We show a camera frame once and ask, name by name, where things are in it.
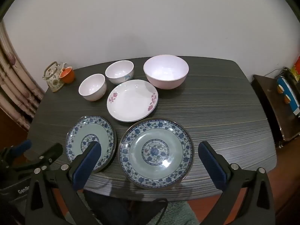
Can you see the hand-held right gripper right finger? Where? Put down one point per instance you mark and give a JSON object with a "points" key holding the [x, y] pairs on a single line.
{"points": [[213, 166]]}

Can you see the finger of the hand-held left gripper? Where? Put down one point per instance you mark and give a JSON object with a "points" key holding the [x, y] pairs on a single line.
{"points": [[50, 152], [23, 145]]}

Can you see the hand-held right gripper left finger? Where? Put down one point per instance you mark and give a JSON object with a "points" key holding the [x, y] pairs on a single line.
{"points": [[85, 166]]}

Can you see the small blue floral plate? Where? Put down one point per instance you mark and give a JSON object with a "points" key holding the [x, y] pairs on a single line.
{"points": [[93, 129]]}

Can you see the large blue floral plate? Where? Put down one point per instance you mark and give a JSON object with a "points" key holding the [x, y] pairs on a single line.
{"points": [[155, 152]]}

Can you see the small plain white bowl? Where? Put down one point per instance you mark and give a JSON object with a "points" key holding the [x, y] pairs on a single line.
{"points": [[92, 88]]}

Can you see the white plate with pink flowers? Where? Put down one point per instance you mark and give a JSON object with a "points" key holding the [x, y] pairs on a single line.
{"points": [[132, 102]]}

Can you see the white bowl with blue print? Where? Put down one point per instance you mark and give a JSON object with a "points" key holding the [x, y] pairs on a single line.
{"points": [[119, 71]]}

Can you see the large pink bowl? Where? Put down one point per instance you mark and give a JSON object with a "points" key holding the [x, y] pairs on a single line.
{"points": [[166, 71]]}

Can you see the green fluffy rug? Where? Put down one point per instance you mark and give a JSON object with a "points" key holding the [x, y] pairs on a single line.
{"points": [[180, 213]]}

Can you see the beige patterned curtain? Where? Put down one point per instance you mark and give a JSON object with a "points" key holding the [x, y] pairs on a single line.
{"points": [[14, 86]]}

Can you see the floral ceramic teapot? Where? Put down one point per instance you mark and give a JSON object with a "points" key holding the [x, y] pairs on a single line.
{"points": [[53, 80]]}

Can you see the orange lidded cup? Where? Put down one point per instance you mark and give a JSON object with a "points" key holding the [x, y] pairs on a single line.
{"points": [[68, 76]]}

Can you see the blue and white box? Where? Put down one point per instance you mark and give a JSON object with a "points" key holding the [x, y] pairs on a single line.
{"points": [[289, 93]]}

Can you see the colourful printed packaging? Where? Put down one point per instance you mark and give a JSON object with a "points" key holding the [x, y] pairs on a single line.
{"points": [[296, 70]]}

